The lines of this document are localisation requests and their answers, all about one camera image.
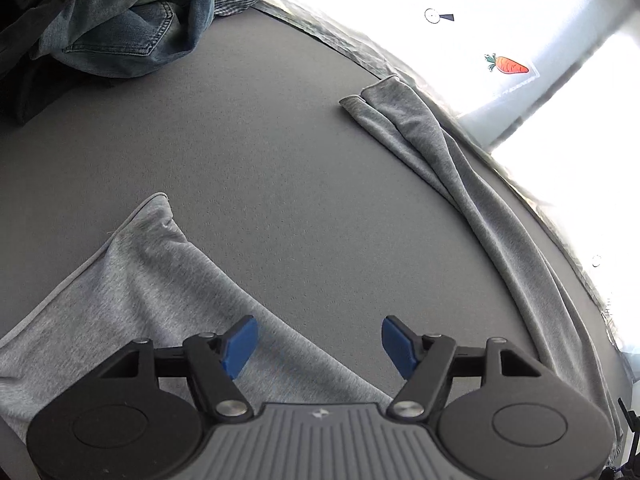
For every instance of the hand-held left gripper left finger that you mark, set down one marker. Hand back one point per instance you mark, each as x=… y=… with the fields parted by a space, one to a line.
x=239 y=347

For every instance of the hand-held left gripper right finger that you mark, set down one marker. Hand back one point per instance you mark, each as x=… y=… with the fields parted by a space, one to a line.
x=400 y=349

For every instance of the light grey pants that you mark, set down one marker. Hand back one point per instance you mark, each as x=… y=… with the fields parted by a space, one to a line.
x=150 y=285

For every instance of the grey felt mat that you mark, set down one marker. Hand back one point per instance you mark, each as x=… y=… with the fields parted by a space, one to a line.
x=280 y=170

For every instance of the blue denim jeans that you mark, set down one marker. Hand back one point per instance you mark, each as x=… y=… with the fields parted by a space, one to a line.
x=125 y=25

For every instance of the white printed sheet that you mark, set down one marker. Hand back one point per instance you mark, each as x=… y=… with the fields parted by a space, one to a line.
x=500 y=10

